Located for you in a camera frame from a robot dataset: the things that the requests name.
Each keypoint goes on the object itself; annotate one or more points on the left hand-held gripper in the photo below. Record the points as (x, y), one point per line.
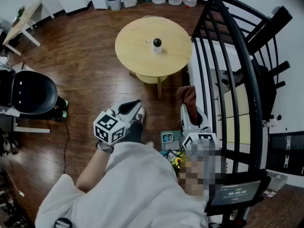
(107, 127)

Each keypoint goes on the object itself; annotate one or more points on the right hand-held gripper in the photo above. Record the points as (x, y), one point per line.
(202, 138)

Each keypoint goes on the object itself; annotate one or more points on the brown cloth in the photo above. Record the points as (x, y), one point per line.
(188, 96)

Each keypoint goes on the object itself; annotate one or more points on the white and black camera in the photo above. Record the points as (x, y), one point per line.
(156, 46)

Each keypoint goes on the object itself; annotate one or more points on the person's left forearm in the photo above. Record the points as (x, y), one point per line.
(95, 170)

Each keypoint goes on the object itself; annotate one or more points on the person's right forearm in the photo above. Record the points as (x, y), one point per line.
(190, 174)

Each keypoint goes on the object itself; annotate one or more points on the person's white sneaker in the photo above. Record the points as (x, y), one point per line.
(140, 115)

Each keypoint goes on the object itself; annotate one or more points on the person's black trousers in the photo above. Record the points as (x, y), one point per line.
(134, 133)

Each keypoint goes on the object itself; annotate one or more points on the green tray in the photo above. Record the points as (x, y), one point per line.
(168, 139)

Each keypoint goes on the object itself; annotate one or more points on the striped band wristwatch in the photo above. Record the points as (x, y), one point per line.
(104, 147)

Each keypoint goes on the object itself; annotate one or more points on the yellow sunflower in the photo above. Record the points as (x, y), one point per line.
(177, 161)

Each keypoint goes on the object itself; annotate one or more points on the round wooden table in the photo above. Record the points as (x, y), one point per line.
(140, 56)

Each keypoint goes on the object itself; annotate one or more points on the person's white shirt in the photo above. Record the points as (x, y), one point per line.
(133, 186)

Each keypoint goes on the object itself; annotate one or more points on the black tablet screen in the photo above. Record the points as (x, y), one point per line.
(237, 193)

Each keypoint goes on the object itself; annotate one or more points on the black office chair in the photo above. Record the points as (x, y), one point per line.
(33, 91)

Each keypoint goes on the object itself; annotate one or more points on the white desk foot bar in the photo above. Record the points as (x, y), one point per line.
(31, 129)

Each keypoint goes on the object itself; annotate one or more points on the white box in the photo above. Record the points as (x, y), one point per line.
(276, 180)

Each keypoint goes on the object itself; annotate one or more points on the grey trash bin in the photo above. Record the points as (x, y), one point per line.
(114, 2)

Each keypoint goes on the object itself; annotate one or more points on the white bucket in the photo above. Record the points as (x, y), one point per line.
(129, 1)

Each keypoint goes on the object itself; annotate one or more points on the wooden desk with white legs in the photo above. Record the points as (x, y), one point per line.
(26, 15)

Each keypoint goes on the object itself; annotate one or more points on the small potted plant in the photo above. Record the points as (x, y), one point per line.
(21, 12)

